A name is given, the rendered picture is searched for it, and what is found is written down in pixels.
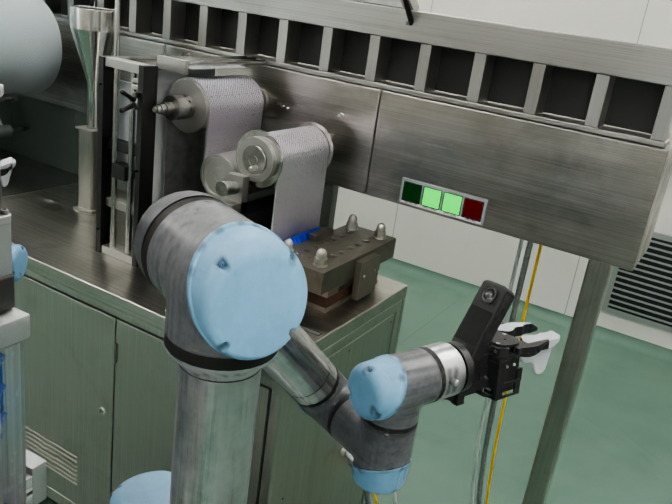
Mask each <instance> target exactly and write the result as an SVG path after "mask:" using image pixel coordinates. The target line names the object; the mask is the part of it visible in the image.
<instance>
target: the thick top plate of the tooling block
mask: <svg viewBox="0 0 672 504"><path fill-rule="evenodd" d="M345 227H346V225H344V226H342V227H339V228H337V229H334V232H333V235H331V236H329V237H326V238H324V239H321V240H319V241H317V242H314V241H311V240H306V241H304V242H301V243H299V244H296V245H294V246H293V248H294V253H295V255H296V256H297V257H298V259H299V261H300V262H301V264H302V267H303V269H304V272H305V275H306V280H307V289H308V291H310V292H312V293H315V294H318V295H322V294H324V293H326V292H328V291H330V290H332V289H334V288H335V287H337V286H339V285H341V284H343V283H345V282H347V281H349V280H351V279H353V278H354V273H355V266H356V261H357V260H359V259H361V258H363V257H365V256H367V255H369V254H372V253H374V252H375V253H378V254H380V259H379V264H381V263H383V262H385V261H387V260H389V259H391V258H392V257H393V255H394V249H395V244H396V238H394V237H391V236H388V235H386V239H385V240H378V239H375V238H374V237H373V236H374V233H375V231H372V230H369V229H366V228H363V227H359V226H358V227H357V228H358V230H356V231H350V230H347V229H346V228H345ZM320 248H324V249H325V250H326V252H327V258H328V261H327V267H326V268H318V267H315V266H314V265H313V263H314V257H315V256H316V253H317V251H318V250H319V249H320Z"/></svg>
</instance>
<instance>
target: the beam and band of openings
mask: <svg viewBox="0 0 672 504"><path fill-rule="evenodd" d="M411 11H412V15H413V19H414V23H413V25H412V26H410V25H406V21H408V19H407V15H406V11H405V9H401V8H395V7H388V6H381V5H375V4H368V3H362V2H355V1H348V0H121V11H120V26H123V27H120V34H123V35H127V36H132V37H137V38H142V39H146V40H151V41H156V42H161V43H165V44H170V45H175V46H180V47H184V48H189V49H194V50H199V51H203V52H208V53H213V54H218V55H222V56H247V57H256V59H257V60H263V59H264V60H266V64H265V65H270V66H275V67H280V68H284V69H289V70H294V71H299V72H303V73H308V74H313V75H318V76H322V77H327V78H332V79H337V80H341V81H346V82H351V83H356V84H360V85H365V86H370V87H375V88H379V89H384V90H389V91H394V92H398V93H403V94H408V95H413V96H417V97H422V98H427V99H432V100H436V101H441V102H446V103H451V104H455V105H460V106H465V107H470V108H474V109H479V110H484V111H489V112H493V113H498V114H503V115H508V116H512V117H517V118H522V119H527V120H531V121H536V122H541V123H546V124H550V125H555V126H560V127H565V128H569V129H574V130H579V131H584V132H588V133H593V134H598V135H603V136H607V137H612V138H617V139H622V140H626V141H631V142H636V143H641V144H645V145H650V146H655V147H660V148H665V147H666V146H667V145H669V143H670V139H669V138H670V134H671V131H672V49H670V48H664V47H657V46H650V45H644V44H637V43H630V42H624V41H617V40H610V39H604V38H597V37H590V36H584V35H577V34H570V33H564V32H557V31H550V30H544V29H537V28H530V27H524V26H517V25H510V24H504V23H497V22H490V21H484V20H477V19H470V18H464V17H457V16H450V15H444V14H437V13H430V12H424V11H415V10H411ZM124 27H128V28H124ZM154 33H157V34H154ZM159 34H162V35H159ZM185 39H187V40H185ZM188 40H191V41H188ZM193 41H196V42H193ZM223 47H226V48H223ZM227 48H231V49H227ZM232 49H236V50H232ZM258 54H260V55H258ZM262 55H265V56H262ZM267 56H270V57H267ZM272 57H275V58H272ZM298 62H300V63H298ZM301 63H305V64H301ZM306 64H309V65H306ZM311 65H314V66H311ZM316 66H319V67H316ZM341 71H344V72H341ZM345 72H349V73H345ZM350 73H354V74H350ZM355 74H359V75H355ZM360 75H364V76H360ZM386 80H388V81H386ZM389 81H393V82H389ZM394 82H398V83H394ZM399 83H403V84H399ZM404 84H408V85H404ZM409 85H413V86H409ZM435 90H437V91H435ZM438 91H442V92H438ZM443 92H447V93H443ZM448 93H452V94H448ZM453 94H457V95H453ZM458 95H462V96H458ZM463 96H467V97H463ZM487 101H491V102H487ZM492 102H496V103H492ZM497 103H501V104H497ZM502 104H506V105H502ZM507 105H511V106H507ZM512 106H516V107H512ZM517 107H521V108H517ZM522 108H524V109H522ZM543 112H545V113H543ZM546 113H550V114H546ZM551 114H555V115H551ZM556 115H560V116H556ZM561 116H565V117H561ZM566 117H570V118H566ZM571 118H575V119H571ZM576 119H580V120H585V121H580V120H576ZM605 125H609V126H605ZM610 126H614V127H610ZM615 127H619V128H615ZM620 128H624V129H620ZM625 129H629V130H634V131H639V132H644V133H649V134H651V135H649V134H644V133H639V132H634V131H629V130H625Z"/></svg>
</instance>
